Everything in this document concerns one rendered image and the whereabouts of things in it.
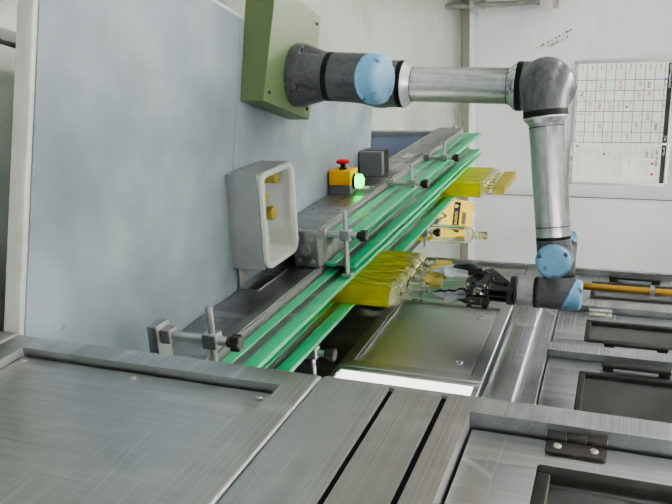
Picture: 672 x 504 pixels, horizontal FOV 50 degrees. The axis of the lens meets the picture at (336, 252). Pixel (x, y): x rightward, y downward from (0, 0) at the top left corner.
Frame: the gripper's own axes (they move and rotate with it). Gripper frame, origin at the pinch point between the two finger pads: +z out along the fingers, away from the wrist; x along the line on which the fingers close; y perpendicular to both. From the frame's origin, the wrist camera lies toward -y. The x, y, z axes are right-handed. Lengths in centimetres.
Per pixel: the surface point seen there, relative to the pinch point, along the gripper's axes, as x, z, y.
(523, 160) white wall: 87, 50, -583
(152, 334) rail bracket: -17, 30, 79
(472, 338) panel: 12.5, -10.1, 5.7
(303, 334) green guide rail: 3.0, 23.7, 33.2
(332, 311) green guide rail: 3.3, 22.3, 18.4
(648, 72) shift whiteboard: 1, -61, -583
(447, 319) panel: 12.7, -1.3, -4.7
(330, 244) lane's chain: -9.7, 27.2, 5.2
